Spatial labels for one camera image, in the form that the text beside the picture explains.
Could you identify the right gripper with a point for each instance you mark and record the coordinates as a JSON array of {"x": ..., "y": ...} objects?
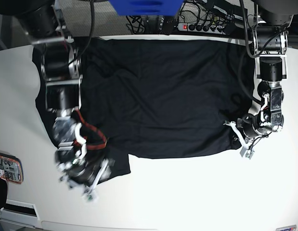
[{"x": 87, "y": 175}]

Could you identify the black T-shirt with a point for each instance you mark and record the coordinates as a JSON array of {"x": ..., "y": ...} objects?
[{"x": 161, "y": 99}]

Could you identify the black round object at left edge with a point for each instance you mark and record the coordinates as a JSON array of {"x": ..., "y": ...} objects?
[{"x": 3, "y": 193}]

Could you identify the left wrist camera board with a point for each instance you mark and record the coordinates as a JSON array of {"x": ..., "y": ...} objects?
[{"x": 247, "y": 153}]

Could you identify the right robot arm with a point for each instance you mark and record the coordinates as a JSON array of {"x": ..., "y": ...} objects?
[{"x": 78, "y": 155}]

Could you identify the small printed package corner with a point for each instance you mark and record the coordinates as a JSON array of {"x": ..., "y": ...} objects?
[{"x": 287, "y": 228}]

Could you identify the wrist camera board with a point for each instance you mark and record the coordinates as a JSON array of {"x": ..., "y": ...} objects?
[
  {"x": 247, "y": 153},
  {"x": 90, "y": 196}
]

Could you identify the white power strip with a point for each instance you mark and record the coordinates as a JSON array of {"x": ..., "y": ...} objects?
[{"x": 200, "y": 28}]

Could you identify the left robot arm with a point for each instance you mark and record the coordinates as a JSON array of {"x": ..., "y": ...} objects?
[{"x": 266, "y": 43}]

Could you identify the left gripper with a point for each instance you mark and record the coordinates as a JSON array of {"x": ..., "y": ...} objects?
[{"x": 248, "y": 130}]

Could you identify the white tray with black slot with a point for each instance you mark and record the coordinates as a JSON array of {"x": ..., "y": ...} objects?
[{"x": 20, "y": 213}]

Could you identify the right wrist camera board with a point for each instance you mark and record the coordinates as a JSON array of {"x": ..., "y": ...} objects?
[{"x": 90, "y": 196}]

